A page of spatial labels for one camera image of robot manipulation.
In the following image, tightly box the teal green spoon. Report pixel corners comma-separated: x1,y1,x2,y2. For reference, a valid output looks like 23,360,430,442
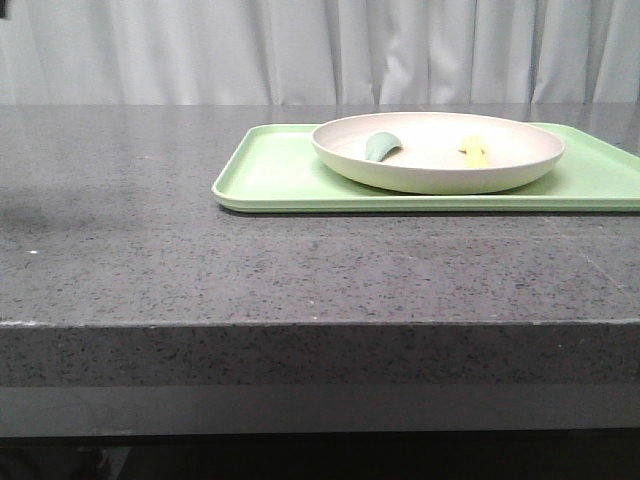
365,132,402,162

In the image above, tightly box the white pleated curtain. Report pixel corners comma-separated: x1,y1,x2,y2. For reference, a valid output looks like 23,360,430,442
1,1,639,105

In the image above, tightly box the beige round plate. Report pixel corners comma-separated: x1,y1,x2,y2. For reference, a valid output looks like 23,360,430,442
311,112,565,195

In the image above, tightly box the yellow plastic fork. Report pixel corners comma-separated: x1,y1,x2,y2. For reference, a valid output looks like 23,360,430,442
459,135,489,168

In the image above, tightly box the light green serving tray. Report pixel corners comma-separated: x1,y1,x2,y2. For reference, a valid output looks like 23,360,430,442
212,123,639,213

